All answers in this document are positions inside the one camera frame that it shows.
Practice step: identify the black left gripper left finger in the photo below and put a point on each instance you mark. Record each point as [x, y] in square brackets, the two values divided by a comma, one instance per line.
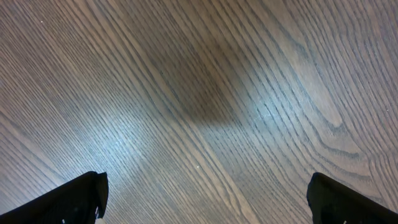
[81, 200]

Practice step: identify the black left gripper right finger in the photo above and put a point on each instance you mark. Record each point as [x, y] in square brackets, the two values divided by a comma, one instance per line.
[332, 202]

